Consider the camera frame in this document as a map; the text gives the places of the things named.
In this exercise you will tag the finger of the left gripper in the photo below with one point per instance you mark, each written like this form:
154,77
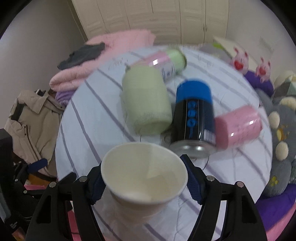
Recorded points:
38,165
69,179

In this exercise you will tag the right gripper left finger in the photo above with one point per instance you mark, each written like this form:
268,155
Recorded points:
55,200

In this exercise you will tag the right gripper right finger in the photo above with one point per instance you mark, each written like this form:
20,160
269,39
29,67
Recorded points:
242,220

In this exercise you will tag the white paper cup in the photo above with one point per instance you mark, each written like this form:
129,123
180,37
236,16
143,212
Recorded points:
142,179

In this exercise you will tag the pink cup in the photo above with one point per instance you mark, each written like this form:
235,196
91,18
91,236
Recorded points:
237,127

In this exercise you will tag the light green cup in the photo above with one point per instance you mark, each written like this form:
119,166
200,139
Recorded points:
146,101

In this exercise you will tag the beige jacket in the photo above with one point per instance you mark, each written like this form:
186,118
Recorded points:
33,124

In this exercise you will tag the white striped quilt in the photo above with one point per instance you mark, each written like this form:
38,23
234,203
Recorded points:
93,123

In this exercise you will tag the purple folded cloth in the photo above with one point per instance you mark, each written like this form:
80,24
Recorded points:
63,97

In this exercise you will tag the pink folded blanket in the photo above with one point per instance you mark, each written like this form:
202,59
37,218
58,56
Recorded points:
116,44

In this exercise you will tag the blue and black can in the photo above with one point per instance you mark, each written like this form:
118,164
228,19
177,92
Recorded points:
193,126

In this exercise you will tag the grey koala plush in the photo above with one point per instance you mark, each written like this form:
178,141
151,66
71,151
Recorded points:
281,117

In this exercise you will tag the dark grey garment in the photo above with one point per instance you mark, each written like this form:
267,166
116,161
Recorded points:
83,54

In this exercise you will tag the purple pillow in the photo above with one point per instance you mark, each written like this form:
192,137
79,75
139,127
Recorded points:
255,82

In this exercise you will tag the triangle pattern quilted pillow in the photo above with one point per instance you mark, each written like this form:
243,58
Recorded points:
284,86

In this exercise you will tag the right pink bunny plush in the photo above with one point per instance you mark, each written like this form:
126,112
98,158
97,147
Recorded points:
263,70

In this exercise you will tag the pink bunny plush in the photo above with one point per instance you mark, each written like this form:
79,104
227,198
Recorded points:
240,61
263,70

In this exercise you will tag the pink and green can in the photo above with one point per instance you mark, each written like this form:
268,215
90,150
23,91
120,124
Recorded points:
169,62

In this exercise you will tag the left pink bunny plush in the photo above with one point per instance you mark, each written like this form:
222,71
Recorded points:
240,61

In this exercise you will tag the white bedside table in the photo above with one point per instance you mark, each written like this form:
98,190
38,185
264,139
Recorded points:
229,46

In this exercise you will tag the grey green cushion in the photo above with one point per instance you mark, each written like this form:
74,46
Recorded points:
215,50

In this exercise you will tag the cream wardrobe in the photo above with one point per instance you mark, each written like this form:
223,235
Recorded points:
190,22

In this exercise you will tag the white wall socket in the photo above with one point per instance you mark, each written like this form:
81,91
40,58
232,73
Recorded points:
263,44

